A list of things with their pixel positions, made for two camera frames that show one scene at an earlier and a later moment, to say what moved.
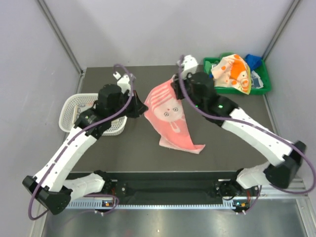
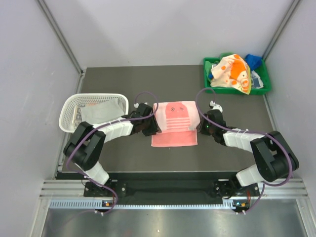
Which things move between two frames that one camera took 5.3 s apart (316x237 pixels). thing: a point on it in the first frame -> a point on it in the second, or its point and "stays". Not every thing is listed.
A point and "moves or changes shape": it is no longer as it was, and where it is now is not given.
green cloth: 226,54 stays
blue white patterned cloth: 256,81 stays
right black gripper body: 196,101 -> 206,129
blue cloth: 254,61 stays
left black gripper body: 132,110 -> 149,126
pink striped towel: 166,112 moves or changes shape
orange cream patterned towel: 232,71 stays
